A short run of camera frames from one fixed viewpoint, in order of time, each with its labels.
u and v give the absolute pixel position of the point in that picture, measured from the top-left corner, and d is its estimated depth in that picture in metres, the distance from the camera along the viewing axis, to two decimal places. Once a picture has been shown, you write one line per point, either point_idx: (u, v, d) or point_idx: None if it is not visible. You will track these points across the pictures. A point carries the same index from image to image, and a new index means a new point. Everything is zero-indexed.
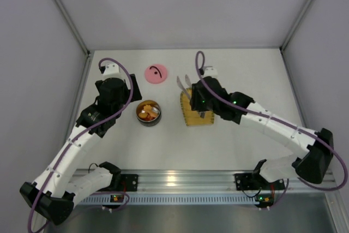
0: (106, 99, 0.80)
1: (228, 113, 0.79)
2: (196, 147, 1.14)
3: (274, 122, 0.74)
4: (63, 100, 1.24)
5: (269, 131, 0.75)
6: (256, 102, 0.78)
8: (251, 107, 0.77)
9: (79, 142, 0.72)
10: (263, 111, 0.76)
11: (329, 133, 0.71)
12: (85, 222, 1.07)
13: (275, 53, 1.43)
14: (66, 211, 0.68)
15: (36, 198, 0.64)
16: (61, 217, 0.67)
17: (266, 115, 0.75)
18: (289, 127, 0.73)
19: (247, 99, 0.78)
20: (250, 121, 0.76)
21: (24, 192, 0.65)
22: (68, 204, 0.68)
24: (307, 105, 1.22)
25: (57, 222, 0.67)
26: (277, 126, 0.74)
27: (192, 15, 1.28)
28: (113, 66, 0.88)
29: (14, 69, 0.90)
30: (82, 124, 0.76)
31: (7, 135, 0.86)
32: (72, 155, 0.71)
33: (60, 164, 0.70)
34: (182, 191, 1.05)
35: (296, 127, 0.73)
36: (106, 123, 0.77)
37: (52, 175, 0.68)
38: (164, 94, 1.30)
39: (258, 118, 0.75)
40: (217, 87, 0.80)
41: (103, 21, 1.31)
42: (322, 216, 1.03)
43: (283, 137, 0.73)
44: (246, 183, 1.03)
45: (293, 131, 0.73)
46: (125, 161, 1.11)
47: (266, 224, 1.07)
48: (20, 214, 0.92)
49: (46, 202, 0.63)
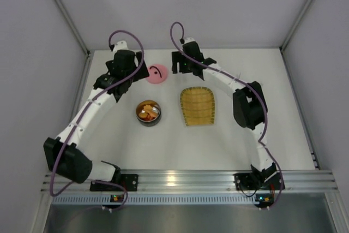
0: (120, 66, 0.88)
1: (196, 71, 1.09)
2: (195, 146, 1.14)
3: (221, 74, 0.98)
4: (62, 100, 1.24)
5: (218, 81, 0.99)
6: (217, 64, 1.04)
8: (211, 65, 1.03)
9: (100, 101, 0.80)
10: (218, 67, 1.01)
11: (258, 85, 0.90)
12: (84, 222, 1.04)
13: (274, 53, 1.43)
14: (85, 171, 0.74)
15: (59, 153, 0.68)
16: (81, 174, 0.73)
17: (217, 70, 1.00)
18: (229, 78, 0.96)
19: (210, 60, 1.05)
20: (208, 75, 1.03)
21: (48, 146, 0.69)
22: (88, 162, 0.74)
24: (307, 105, 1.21)
25: (77, 179, 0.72)
26: (222, 77, 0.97)
27: (192, 14, 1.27)
28: (121, 43, 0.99)
29: (14, 69, 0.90)
30: (99, 88, 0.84)
31: (7, 136, 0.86)
32: (94, 111, 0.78)
33: (83, 119, 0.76)
34: (182, 191, 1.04)
35: (234, 78, 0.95)
36: (120, 88, 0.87)
37: (75, 129, 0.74)
38: (164, 94, 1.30)
39: (211, 72, 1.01)
40: (196, 53, 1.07)
41: (103, 21, 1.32)
42: (323, 217, 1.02)
43: (225, 85, 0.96)
44: (246, 182, 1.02)
45: (231, 81, 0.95)
46: (125, 162, 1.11)
47: (269, 224, 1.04)
48: (21, 213, 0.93)
49: (72, 153, 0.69)
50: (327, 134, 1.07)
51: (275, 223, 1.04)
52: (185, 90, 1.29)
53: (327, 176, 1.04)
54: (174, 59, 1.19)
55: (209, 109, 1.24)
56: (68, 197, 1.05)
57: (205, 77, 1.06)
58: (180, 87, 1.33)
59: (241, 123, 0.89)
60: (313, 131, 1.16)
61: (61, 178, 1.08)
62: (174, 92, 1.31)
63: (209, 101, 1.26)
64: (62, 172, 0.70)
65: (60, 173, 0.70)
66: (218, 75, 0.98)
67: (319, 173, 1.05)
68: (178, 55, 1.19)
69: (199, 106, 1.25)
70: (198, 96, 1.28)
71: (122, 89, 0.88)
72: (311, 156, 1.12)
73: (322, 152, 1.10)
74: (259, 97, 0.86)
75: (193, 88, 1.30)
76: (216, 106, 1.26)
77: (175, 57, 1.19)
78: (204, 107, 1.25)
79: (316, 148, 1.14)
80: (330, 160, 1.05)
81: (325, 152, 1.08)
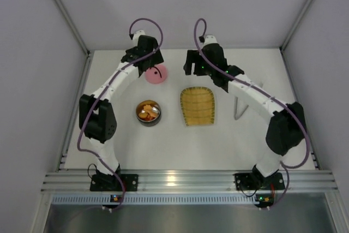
0: (143, 47, 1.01)
1: (220, 81, 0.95)
2: (195, 146, 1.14)
3: (252, 90, 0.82)
4: (63, 100, 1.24)
5: (248, 97, 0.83)
6: (244, 75, 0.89)
8: (239, 77, 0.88)
9: (127, 70, 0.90)
10: (247, 81, 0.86)
11: (300, 107, 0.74)
12: (85, 222, 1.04)
13: (274, 53, 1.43)
14: (110, 130, 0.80)
15: (92, 107, 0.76)
16: (108, 132, 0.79)
17: (247, 84, 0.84)
18: (264, 95, 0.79)
19: (238, 71, 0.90)
20: (234, 88, 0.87)
21: (84, 99, 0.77)
22: (114, 122, 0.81)
24: (307, 105, 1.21)
25: (104, 135, 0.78)
26: (254, 94, 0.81)
27: (192, 14, 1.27)
28: (140, 31, 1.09)
29: (14, 69, 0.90)
30: (125, 61, 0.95)
31: (7, 135, 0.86)
32: (122, 78, 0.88)
33: (113, 82, 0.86)
34: (182, 191, 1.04)
35: (270, 96, 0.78)
36: (144, 64, 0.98)
37: (107, 89, 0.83)
38: (164, 94, 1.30)
39: (240, 85, 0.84)
40: (221, 59, 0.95)
41: (104, 21, 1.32)
42: (322, 216, 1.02)
43: (257, 103, 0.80)
44: (246, 182, 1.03)
45: (266, 99, 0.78)
46: (126, 162, 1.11)
47: (269, 223, 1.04)
48: (21, 213, 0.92)
49: (104, 107, 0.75)
50: (327, 135, 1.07)
51: (275, 223, 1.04)
52: (185, 90, 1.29)
53: (327, 176, 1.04)
54: (190, 59, 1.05)
55: (209, 109, 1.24)
56: (68, 197, 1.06)
57: (229, 90, 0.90)
58: (180, 87, 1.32)
59: (275, 149, 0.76)
60: (312, 131, 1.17)
61: (61, 178, 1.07)
62: (174, 93, 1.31)
63: (209, 101, 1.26)
64: (90, 130, 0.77)
65: (88, 130, 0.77)
66: (249, 91, 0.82)
67: (318, 172, 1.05)
68: (194, 55, 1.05)
69: (198, 106, 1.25)
70: (198, 96, 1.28)
71: (145, 65, 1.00)
72: (311, 156, 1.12)
73: (322, 152, 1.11)
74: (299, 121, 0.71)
75: (193, 88, 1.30)
76: (216, 106, 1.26)
77: (190, 57, 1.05)
78: (204, 106, 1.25)
79: (316, 148, 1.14)
80: (330, 160, 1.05)
81: (325, 151, 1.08)
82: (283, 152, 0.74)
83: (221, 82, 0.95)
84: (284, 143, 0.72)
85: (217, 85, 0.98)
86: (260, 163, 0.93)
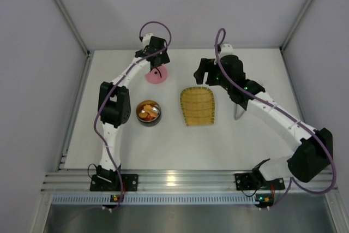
0: (154, 45, 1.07)
1: (238, 97, 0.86)
2: (195, 147, 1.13)
3: (275, 111, 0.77)
4: (63, 100, 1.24)
5: (271, 119, 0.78)
6: (265, 92, 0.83)
8: (260, 95, 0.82)
9: (141, 64, 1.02)
10: (270, 100, 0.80)
11: (330, 133, 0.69)
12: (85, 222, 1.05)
13: (274, 53, 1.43)
14: (125, 115, 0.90)
15: (109, 94, 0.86)
16: (122, 117, 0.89)
17: (270, 104, 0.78)
18: (289, 119, 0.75)
19: (258, 88, 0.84)
20: (255, 107, 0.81)
21: (105, 85, 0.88)
22: (128, 108, 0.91)
24: (307, 105, 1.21)
25: (119, 119, 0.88)
26: (278, 116, 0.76)
27: (192, 14, 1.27)
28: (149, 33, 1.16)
29: (14, 69, 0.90)
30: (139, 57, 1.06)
31: (8, 135, 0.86)
32: (136, 70, 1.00)
33: (130, 73, 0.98)
34: (183, 191, 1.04)
35: (296, 120, 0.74)
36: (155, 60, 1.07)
37: (125, 78, 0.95)
38: (164, 94, 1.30)
39: (262, 105, 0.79)
40: (238, 73, 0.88)
41: (104, 21, 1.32)
42: (322, 216, 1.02)
43: (281, 126, 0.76)
44: (246, 182, 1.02)
45: (293, 123, 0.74)
46: (126, 162, 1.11)
47: (268, 223, 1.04)
48: (21, 213, 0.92)
49: (122, 93, 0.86)
50: None
51: (275, 223, 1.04)
52: (185, 90, 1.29)
53: (327, 176, 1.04)
54: (202, 69, 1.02)
55: (209, 109, 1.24)
56: (68, 197, 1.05)
57: (248, 108, 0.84)
58: (180, 87, 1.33)
59: (299, 176, 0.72)
60: None
61: (60, 178, 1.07)
62: (174, 93, 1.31)
63: (209, 101, 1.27)
64: (106, 114, 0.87)
65: (104, 114, 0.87)
66: (272, 113, 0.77)
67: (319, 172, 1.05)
68: (208, 65, 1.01)
69: (199, 106, 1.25)
70: (198, 96, 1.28)
71: (156, 62, 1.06)
72: None
73: None
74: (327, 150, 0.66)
75: (193, 88, 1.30)
76: (216, 106, 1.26)
77: (203, 66, 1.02)
78: (204, 107, 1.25)
79: None
80: None
81: None
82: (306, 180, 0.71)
83: (239, 99, 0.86)
84: (309, 172, 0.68)
85: (234, 101, 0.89)
86: (266, 170, 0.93)
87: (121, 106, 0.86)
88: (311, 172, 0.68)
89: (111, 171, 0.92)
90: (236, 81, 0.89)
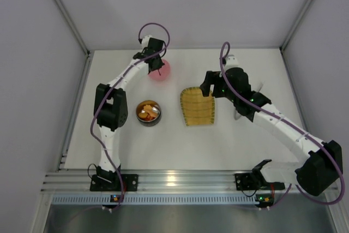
0: (152, 46, 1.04)
1: (244, 109, 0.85)
2: (194, 147, 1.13)
3: (282, 124, 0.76)
4: (62, 100, 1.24)
5: (278, 131, 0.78)
6: (272, 104, 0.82)
8: (265, 107, 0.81)
9: (139, 66, 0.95)
10: (277, 112, 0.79)
11: (338, 147, 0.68)
12: (84, 222, 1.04)
13: (275, 53, 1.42)
14: (122, 118, 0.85)
15: (106, 96, 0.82)
16: (119, 121, 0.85)
17: (278, 117, 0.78)
18: (297, 131, 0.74)
19: (264, 99, 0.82)
20: (263, 120, 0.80)
21: (101, 88, 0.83)
22: (125, 112, 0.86)
24: (307, 105, 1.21)
25: (116, 123, 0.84)
26: (286, 128, 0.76)
27: (192, 14, 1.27)
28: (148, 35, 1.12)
29: (16, 69, 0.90)
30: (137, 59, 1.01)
31: (8, 135, 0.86)
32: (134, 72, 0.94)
33: (128, 75, 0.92)
34: (182, 191, 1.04)
35: (305, 132, 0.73)
36: (154, 63, 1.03)
37: (121, 81, 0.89)
38: (164, 94, 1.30)
39: (269, 117, 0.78)
40: (245, 85, 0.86)
41: (103, 21, 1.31)
42: (322, 217, 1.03)
43: (289, 139, 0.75)
44: (246, 183, 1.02)
45: (300, 135, 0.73)
46: (125, 162, 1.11)
47: (268, 224, 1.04)
48: (21, 213, 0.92)
49: (119, 96, 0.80)
50: (326, 135, 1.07)
51: (275, 223, 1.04)
52: (185, 90, 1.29)
53: None
54: (208, 81, 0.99)
55: (209, 109, 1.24)
56: (69, 197, 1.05)
57: (254, 120, 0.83)
58: (180, 87, 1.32)
59: (307, 190, 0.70)
60: (312, 131, 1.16)
61: (61, 178, 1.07)
62: (174, 93, 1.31)
63: (209, 101, 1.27)
64: (102, 118, 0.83)
65: (100, 117, 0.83)
66: (278, 125, 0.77)
67: None
68: (214, 78, 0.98)
69: (199, 106, 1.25)
70: (198, 96, 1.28)
71: (155, 64, 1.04)
72: None
73: None
74: (336, 163, 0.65)
75: (193, 88, 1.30)
76: (216, 106, 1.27)
77: (209, 79, 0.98)
78: (204, 106, 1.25)
79: None
80: None
81: None
82: (316, 195, 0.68)
83: (245, 110, 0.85)
84: (318, 186, 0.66)
85: (240, 113, 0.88)
86: (269, 174, 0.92)
87: (118, 109, 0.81)
88: (321, 185, 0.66)
89: (110, 171, 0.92)
90: (242, 93, 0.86)
